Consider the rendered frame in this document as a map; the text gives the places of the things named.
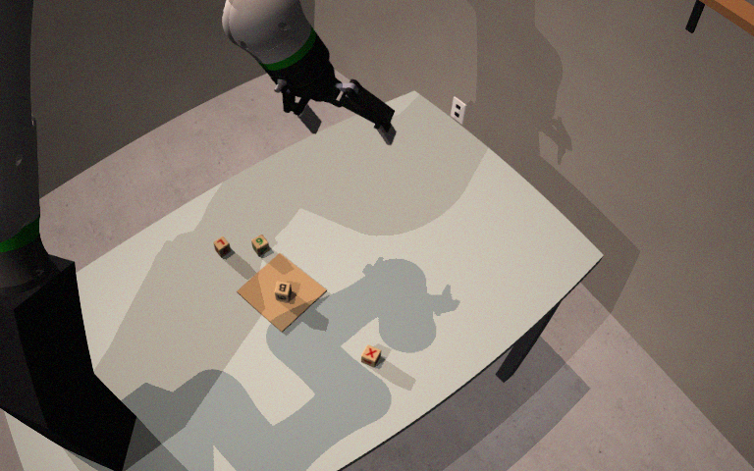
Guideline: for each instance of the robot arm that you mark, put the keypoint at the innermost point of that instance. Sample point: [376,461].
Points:
[275,33]

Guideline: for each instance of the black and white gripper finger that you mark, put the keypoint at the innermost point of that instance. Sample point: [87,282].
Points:
[307,116]
[380,112]

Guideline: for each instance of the tan square mat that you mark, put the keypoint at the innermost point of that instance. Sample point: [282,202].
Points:
[259,292]

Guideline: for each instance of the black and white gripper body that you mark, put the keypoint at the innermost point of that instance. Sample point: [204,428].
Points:
[326,80]

